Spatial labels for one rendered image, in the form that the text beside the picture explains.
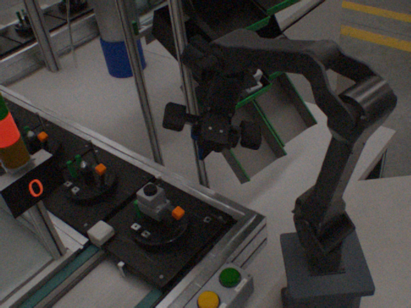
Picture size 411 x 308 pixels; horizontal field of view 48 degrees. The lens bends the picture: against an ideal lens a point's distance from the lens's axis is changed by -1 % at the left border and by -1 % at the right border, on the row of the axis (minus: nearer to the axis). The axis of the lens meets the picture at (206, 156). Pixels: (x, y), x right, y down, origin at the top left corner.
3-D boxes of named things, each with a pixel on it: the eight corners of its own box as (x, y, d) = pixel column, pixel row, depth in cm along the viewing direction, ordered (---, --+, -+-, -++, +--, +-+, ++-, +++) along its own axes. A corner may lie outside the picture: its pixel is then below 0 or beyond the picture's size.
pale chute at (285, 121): (308, 128, 127) (318, 123, 123) (275, 151, 122) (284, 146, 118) (253, 41, 127) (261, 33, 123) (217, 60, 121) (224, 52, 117)
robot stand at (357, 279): (364, 347, 92) (376, 290, 79) (290, 353, 93) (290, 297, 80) (345, 285, 103) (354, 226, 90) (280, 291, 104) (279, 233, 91)
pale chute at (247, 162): (278, 158, 119) (287, 154, 115) (241, 184, 113) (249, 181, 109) (219, 65, 119) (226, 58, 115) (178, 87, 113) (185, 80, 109)
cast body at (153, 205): (172, 209, 104) (167, 187, 100) (159, 222, 102) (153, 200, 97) (146, 195, 109) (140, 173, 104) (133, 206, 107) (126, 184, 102)
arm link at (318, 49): (394, 106, 61) (386, 27, 56) (355, 134, 57) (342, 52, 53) (250, 82, 84) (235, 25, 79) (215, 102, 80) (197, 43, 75)
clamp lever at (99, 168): (106, 184, 118) (106, 167, 112) (100, 189, 117) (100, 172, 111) (96, 175, 119) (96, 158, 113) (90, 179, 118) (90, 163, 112)
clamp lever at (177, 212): (180, 227, 104) (185, 211, 98) (174, 233, 103) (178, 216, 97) (169, 217, 105) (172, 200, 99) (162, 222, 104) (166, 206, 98)
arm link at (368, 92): (405, 88, 58) (364, 62, 61) (369, 114, 55) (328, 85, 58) (340, 224, 82) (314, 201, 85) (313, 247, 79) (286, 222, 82)
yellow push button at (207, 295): (222, 302, 93) (222, 297, 92) (210, 317, 91) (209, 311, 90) (207, 292, 95) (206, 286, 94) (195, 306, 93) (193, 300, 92)
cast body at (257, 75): (259, 93, 106) (268, 73, 100) (244, 101, 104) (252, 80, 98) (237, 68, 109) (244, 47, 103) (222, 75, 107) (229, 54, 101)
